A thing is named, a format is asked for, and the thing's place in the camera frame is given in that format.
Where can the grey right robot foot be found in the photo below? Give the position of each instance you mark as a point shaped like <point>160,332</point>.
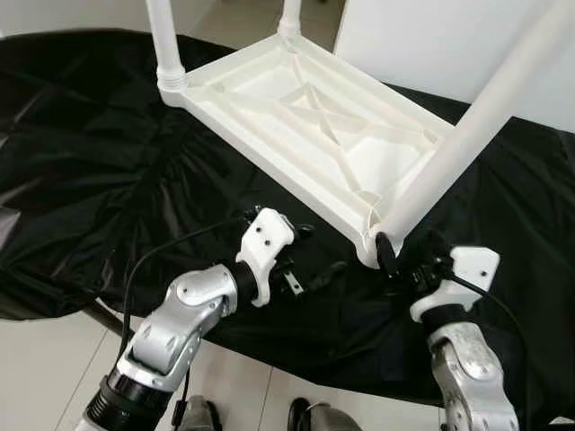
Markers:
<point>323,417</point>

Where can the grey robot foot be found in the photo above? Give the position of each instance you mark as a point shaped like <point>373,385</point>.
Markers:
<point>199,415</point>
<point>323,417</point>

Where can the grey left robot foot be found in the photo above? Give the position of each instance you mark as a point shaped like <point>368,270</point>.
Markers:
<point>199,415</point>

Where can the black metal table leg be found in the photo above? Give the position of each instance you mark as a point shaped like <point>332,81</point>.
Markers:
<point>103,316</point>

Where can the black table cloth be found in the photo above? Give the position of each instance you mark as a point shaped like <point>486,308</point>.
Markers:
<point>90,180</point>

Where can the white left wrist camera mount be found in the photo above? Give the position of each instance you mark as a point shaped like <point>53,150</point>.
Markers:
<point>267,238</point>

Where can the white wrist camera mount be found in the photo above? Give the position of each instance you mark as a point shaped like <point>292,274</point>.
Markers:
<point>267,238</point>
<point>472,265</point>

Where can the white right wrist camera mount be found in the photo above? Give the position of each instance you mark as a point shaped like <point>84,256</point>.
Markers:
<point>472,265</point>

